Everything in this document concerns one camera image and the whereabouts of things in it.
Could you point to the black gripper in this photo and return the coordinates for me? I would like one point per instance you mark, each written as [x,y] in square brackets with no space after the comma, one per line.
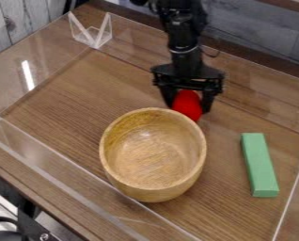
[188,73]

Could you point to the red strawberry toy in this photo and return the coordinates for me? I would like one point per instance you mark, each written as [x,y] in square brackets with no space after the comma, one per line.
[187,104]

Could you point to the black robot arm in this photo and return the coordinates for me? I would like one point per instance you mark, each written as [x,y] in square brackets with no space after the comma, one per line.
[183,19]

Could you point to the wooden bowl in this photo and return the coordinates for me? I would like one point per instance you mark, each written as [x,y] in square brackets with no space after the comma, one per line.
[152,151]

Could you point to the green rectangular block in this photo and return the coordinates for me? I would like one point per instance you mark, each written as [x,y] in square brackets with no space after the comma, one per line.
[260,172]

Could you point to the clear acrylic tray enclosure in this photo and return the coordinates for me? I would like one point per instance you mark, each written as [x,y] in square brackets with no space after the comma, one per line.
[63,91]

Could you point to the black clamp mount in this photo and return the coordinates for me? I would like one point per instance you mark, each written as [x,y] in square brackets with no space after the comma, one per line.
[32,229]

